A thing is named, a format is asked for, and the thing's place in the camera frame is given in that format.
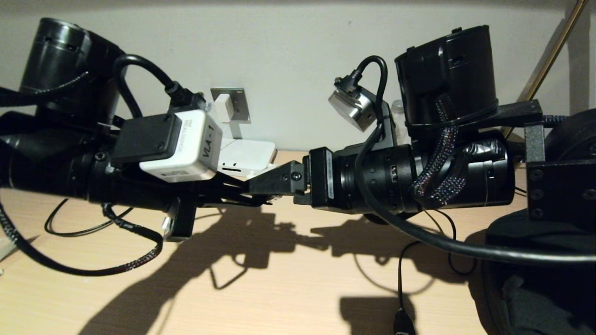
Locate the black ethernet cable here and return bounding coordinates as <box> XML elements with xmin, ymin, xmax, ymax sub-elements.
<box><xmin>44</xmin><ymin>195</ymin><xmax>282</xmax><ymax>238</ymax></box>

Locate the white power adapter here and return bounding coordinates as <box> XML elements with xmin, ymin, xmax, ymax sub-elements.
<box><xmin>212</xmin><ymin>93</ymin><xmax>243</xmax><ymax>124</ymax></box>

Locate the white router with antennas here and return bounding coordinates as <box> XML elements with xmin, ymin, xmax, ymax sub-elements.
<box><xmin>217</xmin><ymin>138</ymin><xmax>279</xmax><ymax>180</ymax></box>

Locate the clear plastic water bottle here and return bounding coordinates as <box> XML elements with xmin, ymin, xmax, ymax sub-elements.
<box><xmin>390</xmin><ymin>99</ymin><xmax>406</xmax><ymax>140</ymax></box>

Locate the black fabric backpack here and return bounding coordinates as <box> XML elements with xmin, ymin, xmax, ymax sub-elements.
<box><xmin>482</xmin><ymin>219</ymin><xmax>596</xmax><ymax>335</ymax></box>

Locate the brass desk lamp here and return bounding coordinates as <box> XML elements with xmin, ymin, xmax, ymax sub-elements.
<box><xmin>502</xmin><ymin>0</ymin><xmax>588</xmax><ymax>140</ymax></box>

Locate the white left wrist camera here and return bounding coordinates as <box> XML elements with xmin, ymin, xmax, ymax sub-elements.
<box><xmin>112</xmin><ymin>110</ymin><xmax>223</xmax><ymax>183</ymax></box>

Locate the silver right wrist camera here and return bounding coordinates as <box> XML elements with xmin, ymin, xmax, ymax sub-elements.
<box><xmin>328</xmin><ymin>77</ymin><xmax>387</xmax><ymax>133</ymax></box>

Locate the grey wall socket plate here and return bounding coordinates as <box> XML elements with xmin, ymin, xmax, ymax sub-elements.
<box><xmin>210</xmin><ymin>88</ymin><xmax>252</xmax><ymax>125</ymax></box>

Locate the black left camera cable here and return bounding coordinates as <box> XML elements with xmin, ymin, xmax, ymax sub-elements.
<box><xmin>113</xmin><ymin>54</ymin><xmax>206</xmax><ymax>118</ymax></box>

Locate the black camera cable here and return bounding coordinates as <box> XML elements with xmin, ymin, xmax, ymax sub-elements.
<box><xmin>335</xmin><ymin>55</ymin><xmax>596</xmax><ymax>266</ymax></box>
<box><xmin>113</xmin><ymin>54</ymin><xmax>206</xmax><ymax>118</ymax></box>

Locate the left braided black cable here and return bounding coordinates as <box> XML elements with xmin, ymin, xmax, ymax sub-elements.
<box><xmin>0</xmin><ymin>203</ymin><xmax>163</xmax><ymax>277</ymax></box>

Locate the black lamp power cable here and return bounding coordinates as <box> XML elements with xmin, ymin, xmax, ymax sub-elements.
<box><xmin>393</xmin><ymin>186</ymin><xmax>529</xmax><ymax>335</ymax></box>

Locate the black right camera cable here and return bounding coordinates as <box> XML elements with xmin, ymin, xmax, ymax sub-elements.
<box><xmin>335</xmin><ymin>55</ymin><xmax>596</xmax><ymax>266</ymax></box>

